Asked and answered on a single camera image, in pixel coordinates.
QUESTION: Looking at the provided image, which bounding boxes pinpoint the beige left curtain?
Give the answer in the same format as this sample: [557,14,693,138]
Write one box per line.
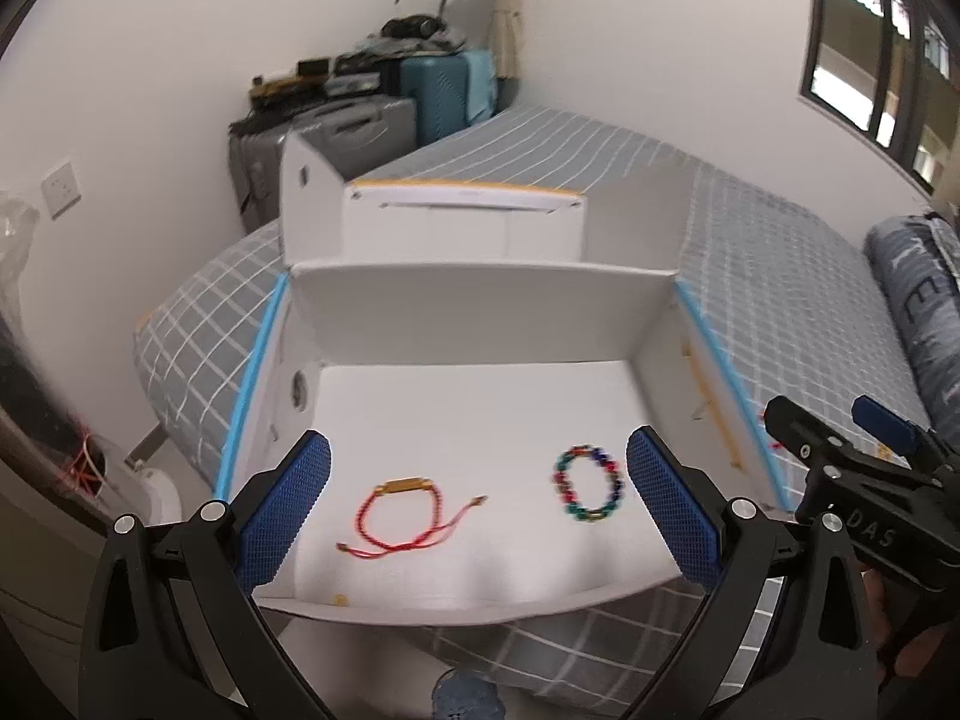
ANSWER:
[490,0,524,80]

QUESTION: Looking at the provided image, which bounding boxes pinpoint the clear plastic bag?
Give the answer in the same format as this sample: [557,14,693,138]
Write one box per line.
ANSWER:
[0,193,39,323]

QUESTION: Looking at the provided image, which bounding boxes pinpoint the person right hand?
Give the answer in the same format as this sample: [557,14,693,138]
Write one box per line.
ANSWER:
[861,567,958,704]

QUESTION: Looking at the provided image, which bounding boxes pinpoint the blue yellow cardboard box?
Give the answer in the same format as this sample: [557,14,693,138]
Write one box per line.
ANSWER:
[217,135,788,626]

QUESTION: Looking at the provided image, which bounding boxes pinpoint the multicolour glass bead bracelet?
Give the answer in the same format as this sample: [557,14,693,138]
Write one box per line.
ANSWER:
[551,443,628,525]

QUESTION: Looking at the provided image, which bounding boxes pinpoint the grey suitcase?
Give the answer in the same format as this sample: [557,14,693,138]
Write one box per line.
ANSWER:
[228,96,416,232]

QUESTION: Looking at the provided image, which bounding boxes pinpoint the dark framed window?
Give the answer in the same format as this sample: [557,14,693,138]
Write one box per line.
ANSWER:
[800,0,958,195]

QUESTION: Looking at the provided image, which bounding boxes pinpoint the folded blue grey duvet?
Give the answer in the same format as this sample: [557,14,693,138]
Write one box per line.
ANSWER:
[866,215,960,449]

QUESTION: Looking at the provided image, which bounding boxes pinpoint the red cord bracelet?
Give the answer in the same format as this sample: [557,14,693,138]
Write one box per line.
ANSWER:
[335,475,490,561]

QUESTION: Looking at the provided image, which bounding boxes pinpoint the teal suitcase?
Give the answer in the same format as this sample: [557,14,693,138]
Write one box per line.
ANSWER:
[398,50,498,146]

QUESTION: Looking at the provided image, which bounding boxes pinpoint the white wall socket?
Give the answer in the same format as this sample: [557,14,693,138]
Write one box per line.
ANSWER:
[41,161,83,220]

